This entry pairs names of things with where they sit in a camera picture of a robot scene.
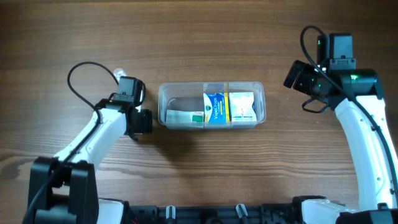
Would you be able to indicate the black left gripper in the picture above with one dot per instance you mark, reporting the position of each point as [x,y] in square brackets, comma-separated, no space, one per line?
[134,131]

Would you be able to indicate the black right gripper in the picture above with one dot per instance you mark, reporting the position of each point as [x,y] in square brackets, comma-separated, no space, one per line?
[300,83]

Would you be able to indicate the white green Panadol box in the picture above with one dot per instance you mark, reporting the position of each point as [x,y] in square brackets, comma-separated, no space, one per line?
[187,118]

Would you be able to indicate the blue VapoDrops lozenge box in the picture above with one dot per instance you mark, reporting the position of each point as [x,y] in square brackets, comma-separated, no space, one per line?
[216,107]

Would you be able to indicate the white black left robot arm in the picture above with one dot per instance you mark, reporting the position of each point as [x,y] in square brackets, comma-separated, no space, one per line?
[62,188]

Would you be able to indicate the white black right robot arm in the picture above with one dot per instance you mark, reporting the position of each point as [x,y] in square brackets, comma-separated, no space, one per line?
[356,97]

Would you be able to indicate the clear plastic container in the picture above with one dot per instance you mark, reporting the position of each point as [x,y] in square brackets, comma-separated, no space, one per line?
[189,97]

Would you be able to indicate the white medicine box in container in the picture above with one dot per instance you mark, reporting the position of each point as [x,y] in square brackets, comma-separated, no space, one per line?
[241,105]

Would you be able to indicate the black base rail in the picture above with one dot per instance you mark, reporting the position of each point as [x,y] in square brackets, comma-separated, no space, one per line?
[261,214]

